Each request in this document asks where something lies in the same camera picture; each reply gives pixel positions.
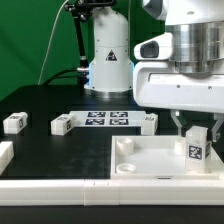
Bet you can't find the white square tabletop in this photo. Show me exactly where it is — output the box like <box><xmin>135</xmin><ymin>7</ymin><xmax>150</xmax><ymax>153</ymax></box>
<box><xmin>110</xmin><ymin>135</ymin><xmax>224</xmax><ymax>180</ymax></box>

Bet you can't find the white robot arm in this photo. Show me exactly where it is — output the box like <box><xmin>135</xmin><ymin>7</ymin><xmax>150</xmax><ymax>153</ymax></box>
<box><xmin>86</xmin><ymin>0</ymin><xmax>224</xmax><ymax>140</ymax></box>

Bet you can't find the black camera stand pole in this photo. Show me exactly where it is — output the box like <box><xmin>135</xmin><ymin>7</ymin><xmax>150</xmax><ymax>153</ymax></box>
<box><xmin>65</xmin><ymin>0</ymin><xmax>117</xmax><ymax>68</ymax></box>

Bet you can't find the black cable bundle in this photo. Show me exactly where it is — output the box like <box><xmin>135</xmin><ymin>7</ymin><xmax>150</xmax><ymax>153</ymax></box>
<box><xmin>42</xmin><ymin>67</ymin><xmax>90</xmax><ymax>87</ymax></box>

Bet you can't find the white cable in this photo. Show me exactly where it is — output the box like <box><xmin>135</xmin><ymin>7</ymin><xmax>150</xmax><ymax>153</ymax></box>
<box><xmin>37</xmin><ymin>0</ymin><xmax>71</xmax><ymax>86</ymax></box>

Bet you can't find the white U-shaped obstacle fence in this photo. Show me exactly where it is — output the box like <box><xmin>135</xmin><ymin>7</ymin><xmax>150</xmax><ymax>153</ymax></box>
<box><xmin>0</xmin><ymin>140</ymin><xmax>224</xmax><ymax>207</ymax></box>

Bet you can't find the white fiducial marker sheet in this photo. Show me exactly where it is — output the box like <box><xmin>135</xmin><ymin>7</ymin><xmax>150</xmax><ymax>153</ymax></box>
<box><xmin>71</xmin><ymin>111</ymin><xmax>146</xmax><ymax>127</ymax></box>

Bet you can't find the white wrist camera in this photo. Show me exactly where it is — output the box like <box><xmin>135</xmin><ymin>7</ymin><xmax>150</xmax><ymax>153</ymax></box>
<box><xmin>134</xmin><ymin>33</ymin><xmax>173</xmax><ymax>61</ymax></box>

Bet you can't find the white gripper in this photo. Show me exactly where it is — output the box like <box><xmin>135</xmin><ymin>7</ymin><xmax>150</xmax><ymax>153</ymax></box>
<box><xmin>133</xmin><ymin>62</ymin><xmax>224</xmax><ymax>143</ymax></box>

